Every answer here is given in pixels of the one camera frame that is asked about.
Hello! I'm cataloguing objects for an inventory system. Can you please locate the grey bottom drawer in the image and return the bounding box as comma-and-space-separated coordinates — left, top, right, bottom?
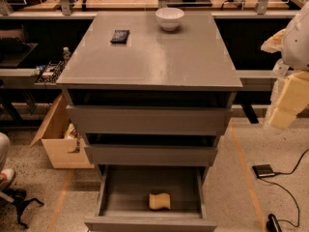
84, 166, 216, 232

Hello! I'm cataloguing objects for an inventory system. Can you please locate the grey middle drawer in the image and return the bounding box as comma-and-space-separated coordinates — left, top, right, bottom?
85, 145, 217, 166

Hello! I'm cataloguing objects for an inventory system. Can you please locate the grey trouser leg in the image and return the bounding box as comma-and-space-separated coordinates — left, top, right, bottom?
0, 132, 10, 172

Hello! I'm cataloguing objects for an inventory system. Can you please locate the small plastic bottle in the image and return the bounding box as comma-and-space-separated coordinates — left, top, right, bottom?
63, 46, 71, 64

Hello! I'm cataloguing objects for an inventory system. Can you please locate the white red shoe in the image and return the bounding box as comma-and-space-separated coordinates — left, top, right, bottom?
0, 168, 15, 190

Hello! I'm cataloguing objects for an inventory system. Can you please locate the patterned black tray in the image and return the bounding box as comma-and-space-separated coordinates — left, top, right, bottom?
37, 61, 65, 83

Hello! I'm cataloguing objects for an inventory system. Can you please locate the dark blue snack packet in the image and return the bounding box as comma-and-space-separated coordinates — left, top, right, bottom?
110, 30, 129, 44

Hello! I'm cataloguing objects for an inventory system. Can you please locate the white ceramic bowl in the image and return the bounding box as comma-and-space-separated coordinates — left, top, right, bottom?
155, 8, 184, 31

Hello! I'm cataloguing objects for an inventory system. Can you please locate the grey drawer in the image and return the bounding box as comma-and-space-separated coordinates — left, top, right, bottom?
85, 145, 217, 166
84, 166, 216, 232
67, 105, 232, 135

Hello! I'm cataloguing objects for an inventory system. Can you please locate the black device on floor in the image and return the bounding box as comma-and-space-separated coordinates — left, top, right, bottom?
267, 214, 282, 232

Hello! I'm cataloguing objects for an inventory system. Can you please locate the black chair base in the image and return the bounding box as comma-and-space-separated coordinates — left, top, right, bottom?
0, 188, 44, 229

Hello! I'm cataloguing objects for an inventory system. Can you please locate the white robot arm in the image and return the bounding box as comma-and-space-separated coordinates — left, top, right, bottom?
261, 2, 309, 131

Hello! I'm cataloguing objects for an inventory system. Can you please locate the yellow sponge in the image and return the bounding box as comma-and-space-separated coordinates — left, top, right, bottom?
149, 193, 171, 211

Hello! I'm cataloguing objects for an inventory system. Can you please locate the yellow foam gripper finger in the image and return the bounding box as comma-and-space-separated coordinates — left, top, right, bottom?
261, 29, 286, 53
268, 71, 309, 130

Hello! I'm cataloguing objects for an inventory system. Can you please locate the black floor cable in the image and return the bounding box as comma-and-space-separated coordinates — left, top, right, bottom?
260, 148, 309, 228

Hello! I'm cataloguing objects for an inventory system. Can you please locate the grey drawer cabinet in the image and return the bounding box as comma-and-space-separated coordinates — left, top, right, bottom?
56, 11, 243, 232

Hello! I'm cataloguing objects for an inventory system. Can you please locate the black foot pedal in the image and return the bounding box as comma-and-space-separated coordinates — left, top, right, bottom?
252, 164, 275, 179

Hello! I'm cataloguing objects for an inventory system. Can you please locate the open cardboard box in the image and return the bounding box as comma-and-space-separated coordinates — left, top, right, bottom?
30, 95, 94, 169

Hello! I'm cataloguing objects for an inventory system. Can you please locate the grey top drawer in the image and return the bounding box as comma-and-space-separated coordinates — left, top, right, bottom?
67, 105, 232, 135

